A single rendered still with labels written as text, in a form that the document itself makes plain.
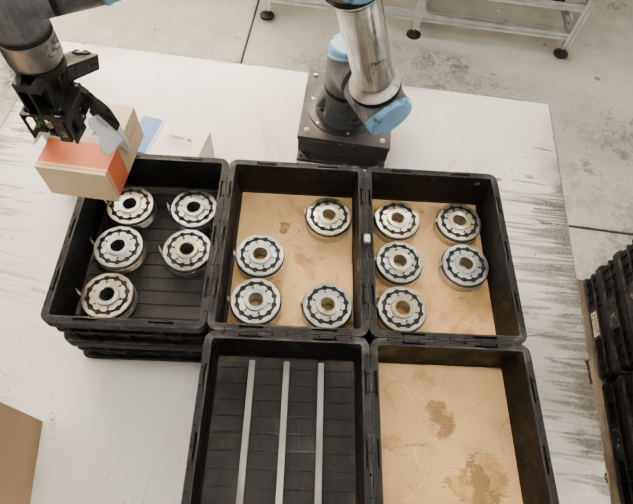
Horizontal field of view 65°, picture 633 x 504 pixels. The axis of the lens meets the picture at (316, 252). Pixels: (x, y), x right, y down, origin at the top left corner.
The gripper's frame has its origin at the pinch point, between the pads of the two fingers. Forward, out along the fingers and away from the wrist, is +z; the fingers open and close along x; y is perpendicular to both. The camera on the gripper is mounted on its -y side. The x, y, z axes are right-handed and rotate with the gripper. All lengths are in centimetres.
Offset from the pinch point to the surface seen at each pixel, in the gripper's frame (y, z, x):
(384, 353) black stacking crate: 24, 21, 58
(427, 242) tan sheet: -6, 27, 67
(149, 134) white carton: -29.9, 31.0, -5.3
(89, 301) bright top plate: 20.6, 23.6, -1.2
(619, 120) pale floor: -147, 110, 187
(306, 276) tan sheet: 7.2, 26.8, 40.8
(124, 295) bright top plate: 18.4, 23.6, 5.2
